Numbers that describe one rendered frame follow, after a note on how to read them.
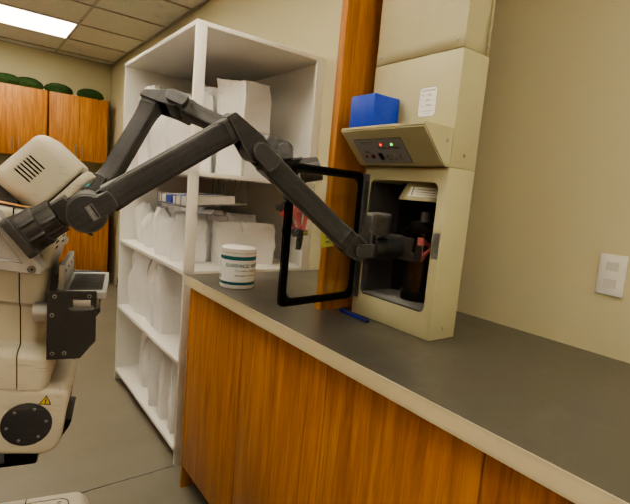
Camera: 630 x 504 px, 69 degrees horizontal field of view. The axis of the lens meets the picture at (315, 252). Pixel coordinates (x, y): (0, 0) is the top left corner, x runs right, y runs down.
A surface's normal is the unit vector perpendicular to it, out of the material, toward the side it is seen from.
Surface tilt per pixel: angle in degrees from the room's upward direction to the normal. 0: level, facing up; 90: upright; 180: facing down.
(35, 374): 90
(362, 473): 90
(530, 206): 90
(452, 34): 90
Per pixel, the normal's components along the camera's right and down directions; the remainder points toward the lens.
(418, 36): -0.80, 0.00
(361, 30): 0.59, 0.15
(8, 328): 0.38, 0.15
